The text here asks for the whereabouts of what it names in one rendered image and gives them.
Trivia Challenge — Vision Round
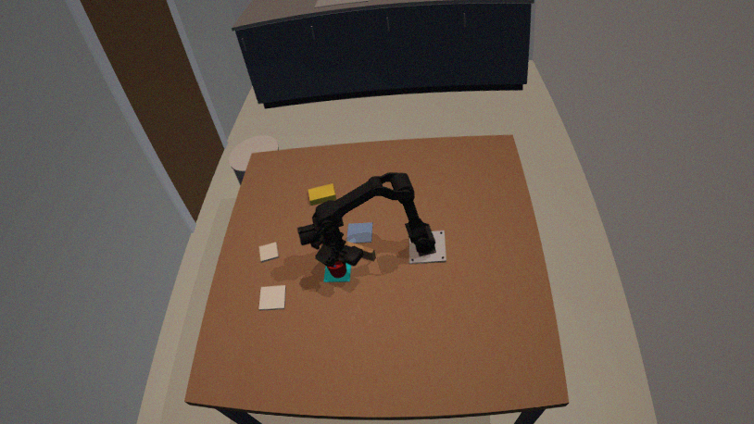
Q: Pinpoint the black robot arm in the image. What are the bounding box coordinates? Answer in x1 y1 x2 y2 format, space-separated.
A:
297 172 436 267

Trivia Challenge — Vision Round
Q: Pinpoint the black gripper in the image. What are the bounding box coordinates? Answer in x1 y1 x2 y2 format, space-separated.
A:
310 232 364 266

